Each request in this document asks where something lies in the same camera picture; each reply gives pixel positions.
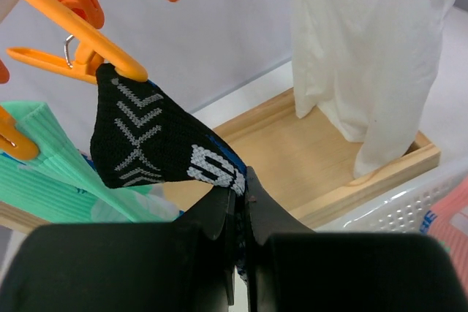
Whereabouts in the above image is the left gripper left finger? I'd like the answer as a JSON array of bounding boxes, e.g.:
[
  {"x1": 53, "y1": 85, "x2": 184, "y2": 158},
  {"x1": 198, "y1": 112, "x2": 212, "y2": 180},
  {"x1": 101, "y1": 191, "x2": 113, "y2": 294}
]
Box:
[{"x1": 1, "y1": 187, "x2": 235, "y2": 311}]

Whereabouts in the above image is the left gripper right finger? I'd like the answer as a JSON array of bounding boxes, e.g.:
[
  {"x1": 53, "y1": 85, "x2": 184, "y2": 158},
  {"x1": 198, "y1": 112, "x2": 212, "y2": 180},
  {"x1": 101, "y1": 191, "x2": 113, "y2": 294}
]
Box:
[{"x1": 245, "y1": 168, "x2": 467, "y2": 311}]

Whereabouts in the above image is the black sock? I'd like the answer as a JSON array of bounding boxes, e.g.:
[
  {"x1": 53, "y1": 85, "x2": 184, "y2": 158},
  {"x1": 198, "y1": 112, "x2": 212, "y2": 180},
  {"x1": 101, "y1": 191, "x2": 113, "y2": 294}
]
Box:
[{"x1": 90, "y1": 64, "x2": 248, "y2": 281}]

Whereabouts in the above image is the pink patterned sock front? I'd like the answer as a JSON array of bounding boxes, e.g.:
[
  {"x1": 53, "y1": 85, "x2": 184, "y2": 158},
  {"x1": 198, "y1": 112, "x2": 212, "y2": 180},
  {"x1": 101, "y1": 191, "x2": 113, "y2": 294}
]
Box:
[{"x1": 419, "y1": 178, "x2": 467, "y2": 268}]

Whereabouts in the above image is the wooden clothes rack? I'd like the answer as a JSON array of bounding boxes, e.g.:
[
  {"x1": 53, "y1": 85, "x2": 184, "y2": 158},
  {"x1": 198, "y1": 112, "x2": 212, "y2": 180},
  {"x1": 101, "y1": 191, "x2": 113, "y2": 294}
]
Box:
[{"x1": 1, "y1": 91, "x2": 440, "y2": 232}]

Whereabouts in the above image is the white plastic basket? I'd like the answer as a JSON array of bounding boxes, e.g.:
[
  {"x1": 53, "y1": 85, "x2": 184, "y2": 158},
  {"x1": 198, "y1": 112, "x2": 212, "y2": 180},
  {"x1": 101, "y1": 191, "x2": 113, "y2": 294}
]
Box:
[{"x1": 316, "y1": 157, "x2": 467, "y2": 233}]

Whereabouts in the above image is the mint green sock left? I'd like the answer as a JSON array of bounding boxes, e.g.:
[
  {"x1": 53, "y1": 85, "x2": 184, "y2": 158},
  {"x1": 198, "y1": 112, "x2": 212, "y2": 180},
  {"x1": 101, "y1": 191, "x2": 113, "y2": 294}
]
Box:
[{"x1": 1, "y1": 101, "x2": 181, "y2": 223}]

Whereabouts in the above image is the white cloth garment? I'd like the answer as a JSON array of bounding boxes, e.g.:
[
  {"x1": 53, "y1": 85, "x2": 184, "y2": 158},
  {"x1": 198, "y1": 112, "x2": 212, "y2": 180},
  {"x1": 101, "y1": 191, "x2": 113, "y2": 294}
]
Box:
[{"x1": 291, "y1": 0, "x2": 455, "y2": 177}]

